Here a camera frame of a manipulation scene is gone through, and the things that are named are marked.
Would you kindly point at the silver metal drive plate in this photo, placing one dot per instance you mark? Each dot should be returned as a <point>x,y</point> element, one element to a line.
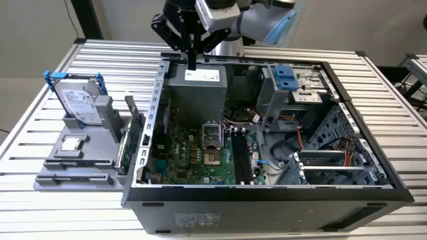
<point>304,97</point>

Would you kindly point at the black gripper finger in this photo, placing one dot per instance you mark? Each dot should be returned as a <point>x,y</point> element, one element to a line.
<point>214,41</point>
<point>166,35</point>

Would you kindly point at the small round internal speaker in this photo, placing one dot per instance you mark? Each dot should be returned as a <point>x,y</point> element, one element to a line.
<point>241,113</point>

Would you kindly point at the black upright post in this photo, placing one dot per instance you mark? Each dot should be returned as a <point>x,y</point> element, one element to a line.
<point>88,20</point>

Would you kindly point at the hard disk in blue carrier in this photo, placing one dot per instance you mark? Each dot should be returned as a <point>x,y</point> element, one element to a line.
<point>77,100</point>

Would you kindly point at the black table corner cap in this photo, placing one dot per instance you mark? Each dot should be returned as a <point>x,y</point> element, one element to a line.
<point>80,41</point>
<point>360,53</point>

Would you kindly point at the grey metal disk bay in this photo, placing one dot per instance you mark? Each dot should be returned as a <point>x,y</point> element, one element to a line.
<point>320,156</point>

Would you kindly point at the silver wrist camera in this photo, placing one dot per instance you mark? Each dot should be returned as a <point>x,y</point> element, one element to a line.
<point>220,15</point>

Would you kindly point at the blue plastic drive latch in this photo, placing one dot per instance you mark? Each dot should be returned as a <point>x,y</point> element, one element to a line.
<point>284,77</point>

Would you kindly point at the green graphics card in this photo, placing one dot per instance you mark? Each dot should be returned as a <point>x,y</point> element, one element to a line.
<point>130,140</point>

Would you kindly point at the RAM stick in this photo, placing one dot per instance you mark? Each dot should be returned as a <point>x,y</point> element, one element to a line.
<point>73,179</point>
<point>80,163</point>

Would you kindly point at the grey plastic parts rack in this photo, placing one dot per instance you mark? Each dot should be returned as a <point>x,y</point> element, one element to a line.
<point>96,142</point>

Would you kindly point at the black PC case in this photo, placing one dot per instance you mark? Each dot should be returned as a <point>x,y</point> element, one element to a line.
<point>233,215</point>

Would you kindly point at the perforated metal cage wall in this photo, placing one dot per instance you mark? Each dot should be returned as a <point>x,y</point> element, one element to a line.
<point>333,125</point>

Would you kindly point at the teal expansion slot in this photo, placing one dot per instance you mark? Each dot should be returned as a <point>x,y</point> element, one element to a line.
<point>160,167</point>

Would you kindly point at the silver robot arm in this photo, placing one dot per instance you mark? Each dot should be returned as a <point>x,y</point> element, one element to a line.
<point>256,20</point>

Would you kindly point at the grey metal drive cage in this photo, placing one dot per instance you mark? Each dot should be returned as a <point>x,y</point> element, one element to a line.
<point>270,105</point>

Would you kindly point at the black RAM slot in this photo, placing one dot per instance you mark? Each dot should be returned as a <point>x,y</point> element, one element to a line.
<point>236,157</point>
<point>240,157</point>

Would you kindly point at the CPU socket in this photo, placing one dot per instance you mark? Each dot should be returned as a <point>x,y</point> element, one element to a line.
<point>212,157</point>

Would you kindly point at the green motherboard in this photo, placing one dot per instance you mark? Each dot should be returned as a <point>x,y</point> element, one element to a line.
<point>186,165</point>

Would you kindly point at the silver CPU chip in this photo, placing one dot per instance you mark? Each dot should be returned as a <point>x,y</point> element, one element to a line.
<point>70,144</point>

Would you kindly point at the grey power supply unit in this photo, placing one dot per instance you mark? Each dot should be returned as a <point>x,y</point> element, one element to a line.
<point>196,100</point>

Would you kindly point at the neighbour metal slat table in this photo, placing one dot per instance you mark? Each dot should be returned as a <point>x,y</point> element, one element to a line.
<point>416,65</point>

